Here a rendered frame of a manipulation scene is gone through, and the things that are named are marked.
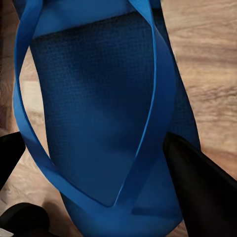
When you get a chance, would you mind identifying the sandal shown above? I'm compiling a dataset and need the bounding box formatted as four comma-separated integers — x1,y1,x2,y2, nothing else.
12,0,201,237

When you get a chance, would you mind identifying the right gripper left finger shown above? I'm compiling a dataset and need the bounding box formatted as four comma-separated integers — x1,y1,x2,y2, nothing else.
0,131,26,191

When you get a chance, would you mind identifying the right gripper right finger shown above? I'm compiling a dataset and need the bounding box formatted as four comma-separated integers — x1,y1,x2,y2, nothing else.
162,131,237,237

